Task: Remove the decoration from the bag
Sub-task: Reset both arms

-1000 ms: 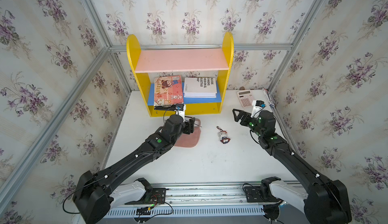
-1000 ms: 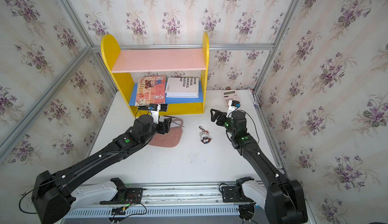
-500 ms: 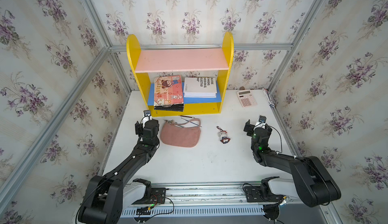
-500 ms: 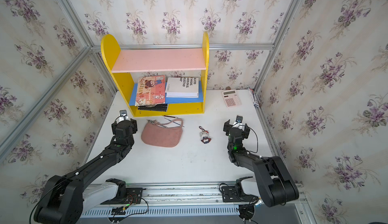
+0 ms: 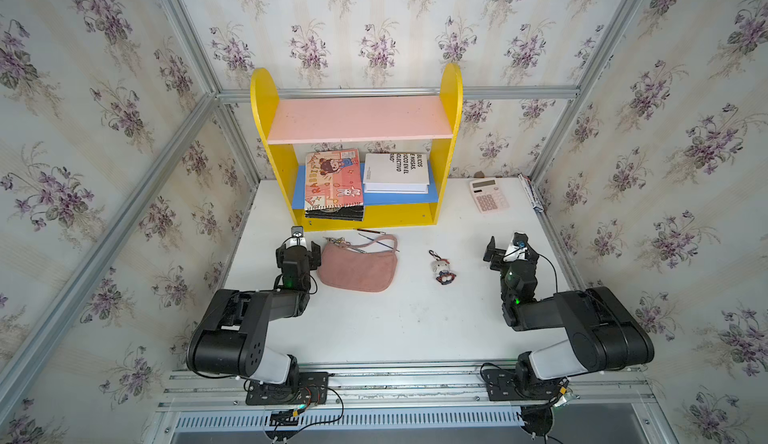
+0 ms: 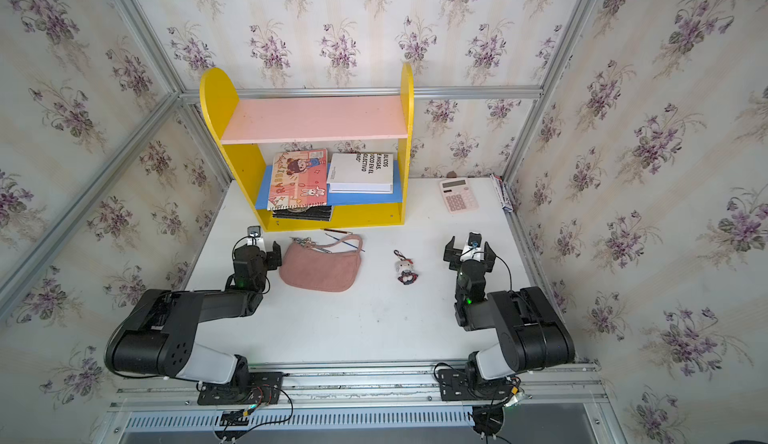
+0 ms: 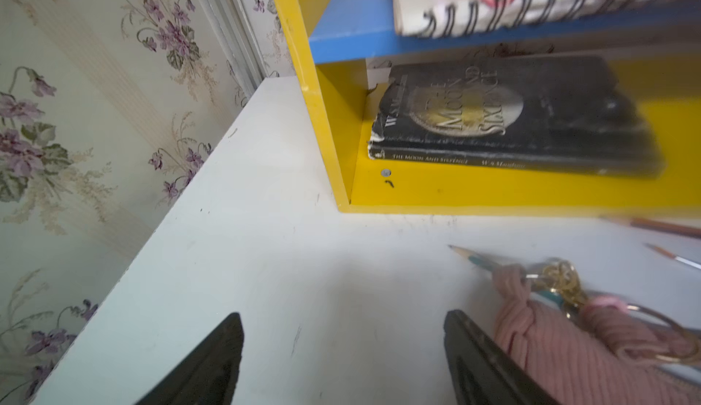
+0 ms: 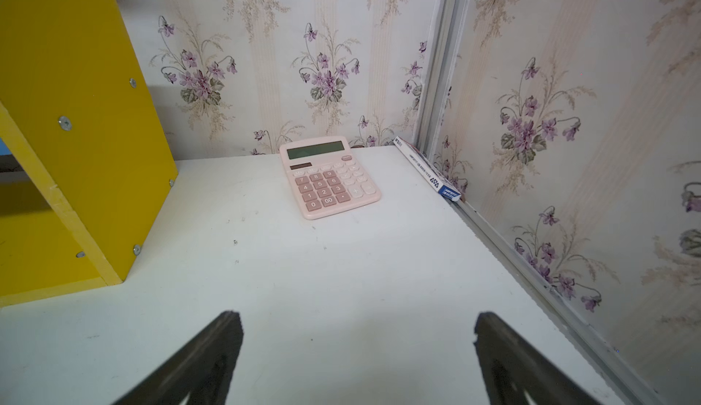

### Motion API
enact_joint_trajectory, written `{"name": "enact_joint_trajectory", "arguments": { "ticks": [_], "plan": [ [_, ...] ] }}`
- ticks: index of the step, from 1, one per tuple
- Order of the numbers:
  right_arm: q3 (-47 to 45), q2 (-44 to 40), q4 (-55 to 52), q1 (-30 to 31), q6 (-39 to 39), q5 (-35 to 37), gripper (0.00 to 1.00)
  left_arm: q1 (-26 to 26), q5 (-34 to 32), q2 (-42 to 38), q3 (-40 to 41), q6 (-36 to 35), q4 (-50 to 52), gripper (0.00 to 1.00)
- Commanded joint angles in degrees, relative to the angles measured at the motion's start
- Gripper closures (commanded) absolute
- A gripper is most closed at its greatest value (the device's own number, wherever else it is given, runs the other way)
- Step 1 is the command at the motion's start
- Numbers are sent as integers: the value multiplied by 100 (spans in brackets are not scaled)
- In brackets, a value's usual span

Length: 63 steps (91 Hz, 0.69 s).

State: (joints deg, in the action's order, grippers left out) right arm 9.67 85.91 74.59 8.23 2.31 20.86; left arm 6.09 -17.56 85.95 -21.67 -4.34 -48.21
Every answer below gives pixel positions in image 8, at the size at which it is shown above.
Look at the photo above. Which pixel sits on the yellow blue pink bookshelf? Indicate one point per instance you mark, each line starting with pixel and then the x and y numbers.
pixel 95 167

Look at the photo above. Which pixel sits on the blue white slim box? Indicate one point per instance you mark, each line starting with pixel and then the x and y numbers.
pixel 435 179

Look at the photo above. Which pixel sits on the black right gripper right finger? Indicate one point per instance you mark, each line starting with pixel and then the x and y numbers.
pixel 514 372

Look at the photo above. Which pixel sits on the pink calculator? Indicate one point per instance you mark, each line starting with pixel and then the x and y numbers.
pixel 326 178

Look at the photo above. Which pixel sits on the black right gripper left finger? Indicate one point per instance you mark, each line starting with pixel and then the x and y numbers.
pixel 200 372

